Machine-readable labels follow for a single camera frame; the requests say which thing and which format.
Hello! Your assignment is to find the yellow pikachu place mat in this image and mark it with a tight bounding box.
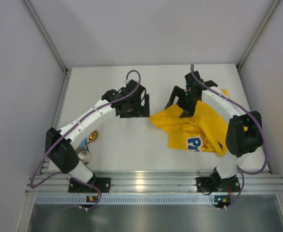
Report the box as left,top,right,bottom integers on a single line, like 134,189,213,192
149,88,230,158

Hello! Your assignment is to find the gold spoon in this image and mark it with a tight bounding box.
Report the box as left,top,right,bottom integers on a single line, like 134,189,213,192
88,130,98,143

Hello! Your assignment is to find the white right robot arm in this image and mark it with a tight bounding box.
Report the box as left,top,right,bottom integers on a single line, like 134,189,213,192
159,71,263,179

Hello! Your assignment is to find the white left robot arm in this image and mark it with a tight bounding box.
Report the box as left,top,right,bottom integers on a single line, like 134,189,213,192
45,80,149,184

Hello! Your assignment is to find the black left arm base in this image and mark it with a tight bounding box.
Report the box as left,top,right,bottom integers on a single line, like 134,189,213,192
68,176,111,193

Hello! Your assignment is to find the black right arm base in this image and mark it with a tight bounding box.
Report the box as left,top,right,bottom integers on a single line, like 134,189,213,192
196,168,240,195

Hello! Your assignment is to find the blue plastic plate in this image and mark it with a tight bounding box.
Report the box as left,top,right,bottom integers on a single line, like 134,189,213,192
79,138,91,154

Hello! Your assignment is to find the silver metal cup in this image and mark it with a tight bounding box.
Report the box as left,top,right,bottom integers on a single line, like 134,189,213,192
75,147,92,165

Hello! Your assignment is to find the right aluminium frame post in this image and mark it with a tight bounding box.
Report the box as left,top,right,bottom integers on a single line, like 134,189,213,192
236,0,282,71

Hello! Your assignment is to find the aluminium frame post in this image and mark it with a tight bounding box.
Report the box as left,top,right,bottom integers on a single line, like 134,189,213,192
21,0,68,73
236,0,282,71

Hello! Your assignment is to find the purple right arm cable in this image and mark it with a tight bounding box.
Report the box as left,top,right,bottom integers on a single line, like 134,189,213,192
190,63,269,210

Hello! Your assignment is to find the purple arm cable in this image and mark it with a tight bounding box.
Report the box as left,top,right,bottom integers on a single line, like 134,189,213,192
190,63,269,210
30,70,142,211

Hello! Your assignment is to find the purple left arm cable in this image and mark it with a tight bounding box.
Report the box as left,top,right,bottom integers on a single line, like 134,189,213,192
30,70,142,211

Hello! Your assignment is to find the perforated metal cable duct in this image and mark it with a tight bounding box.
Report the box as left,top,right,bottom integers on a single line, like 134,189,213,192
35,194,228,205

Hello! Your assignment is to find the left aluminium frame post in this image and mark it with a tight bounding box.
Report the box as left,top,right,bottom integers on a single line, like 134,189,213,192
21,0,68,73

